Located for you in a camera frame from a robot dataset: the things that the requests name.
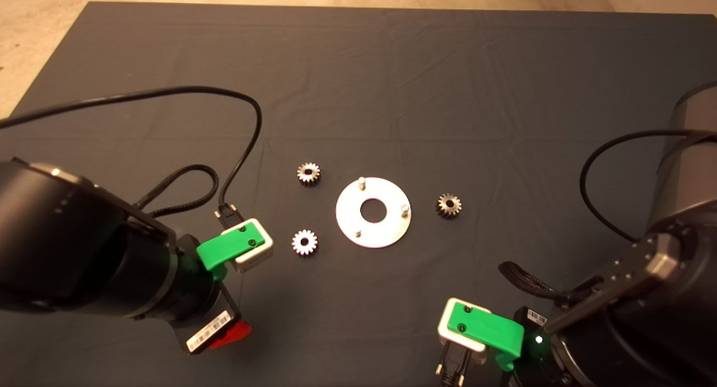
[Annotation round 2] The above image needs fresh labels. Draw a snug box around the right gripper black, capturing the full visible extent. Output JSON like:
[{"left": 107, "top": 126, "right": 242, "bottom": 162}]
[{"left": 507, "top": 306, "right": 561, "bottom": 387}]

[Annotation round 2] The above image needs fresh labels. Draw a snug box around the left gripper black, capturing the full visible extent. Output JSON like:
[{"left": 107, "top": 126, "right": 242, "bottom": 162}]
[{"left": 173, "top": 281, "right": 252, "bottom": 355}]

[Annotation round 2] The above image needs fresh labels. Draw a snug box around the silver steel planetary gear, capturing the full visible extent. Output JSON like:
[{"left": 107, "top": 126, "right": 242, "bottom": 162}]
[
  {"left": 291, "top": 229, "right": 319, "bottom": 257},
  {"left": 297, "top": 162, "right": 322, "bottom": 187}
]

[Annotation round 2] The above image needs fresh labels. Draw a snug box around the dark steel planetary gear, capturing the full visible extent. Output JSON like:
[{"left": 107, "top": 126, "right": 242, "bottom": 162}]
[{"left": 435, "top": 193, "right": 462, "bottom": 220}]

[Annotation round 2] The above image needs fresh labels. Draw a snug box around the round metal carrier plate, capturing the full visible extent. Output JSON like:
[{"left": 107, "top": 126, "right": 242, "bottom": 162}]
[{"left": 336, "top": 176, "right": 412, "bottom": 249}]

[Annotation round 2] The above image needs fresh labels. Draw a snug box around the dark grey table cloth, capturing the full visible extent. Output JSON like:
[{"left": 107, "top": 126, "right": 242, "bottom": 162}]
[{"left": 0, "top": 1, "right": 717, "bottom": 387}]

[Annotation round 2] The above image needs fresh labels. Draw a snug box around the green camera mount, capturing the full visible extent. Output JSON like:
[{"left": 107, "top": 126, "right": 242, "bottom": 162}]
[
  {"left": 196, "top": 219, "right": 259, "bottom": 281},
  {"left": 451, "top": 300, "right": 525, "bottom": 372}
]

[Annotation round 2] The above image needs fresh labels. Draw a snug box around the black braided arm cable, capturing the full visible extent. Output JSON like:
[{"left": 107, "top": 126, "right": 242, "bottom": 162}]
[
  {"left": 134, "top": 164, "right": 219, "bottom": 218},
  {"left": 499, "top": 261, "right": 600, "bottom": 320}
]

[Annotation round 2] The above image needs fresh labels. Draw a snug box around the small silver camera box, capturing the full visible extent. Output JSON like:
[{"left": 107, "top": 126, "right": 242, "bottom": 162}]
[
  {"left": 437, "top": 297, "right": 492, "bottom": 366},
  {"left": 220, "top": 218, "right": 274, "bottom": 273}
]

